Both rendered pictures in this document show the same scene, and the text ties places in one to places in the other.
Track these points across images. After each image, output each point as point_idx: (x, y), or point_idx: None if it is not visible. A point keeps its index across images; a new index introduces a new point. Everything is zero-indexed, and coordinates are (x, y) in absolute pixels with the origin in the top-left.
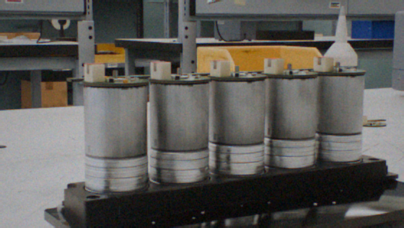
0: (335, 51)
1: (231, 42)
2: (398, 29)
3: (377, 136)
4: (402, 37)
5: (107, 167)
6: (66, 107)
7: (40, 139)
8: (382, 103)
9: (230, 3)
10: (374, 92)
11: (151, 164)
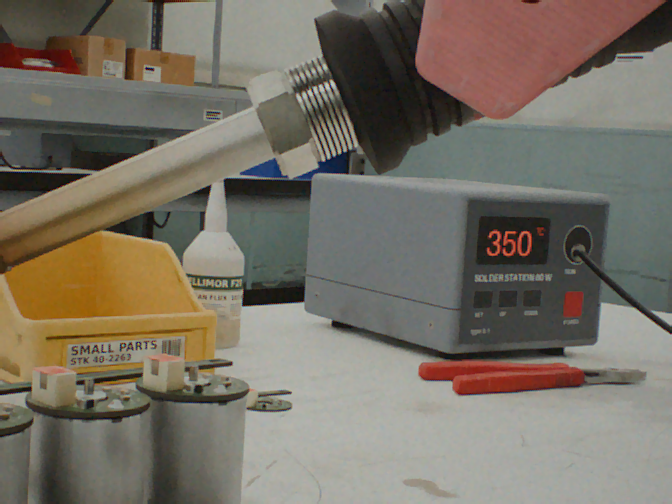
0: (203, 248)
1: (23, 172)
2: (317, 205)
3: (274, 437)
4: (324, 222)
5: None
6: None
7: None
8: (287, 344)
9: (23, 99)
10: (274, 314)
11: None
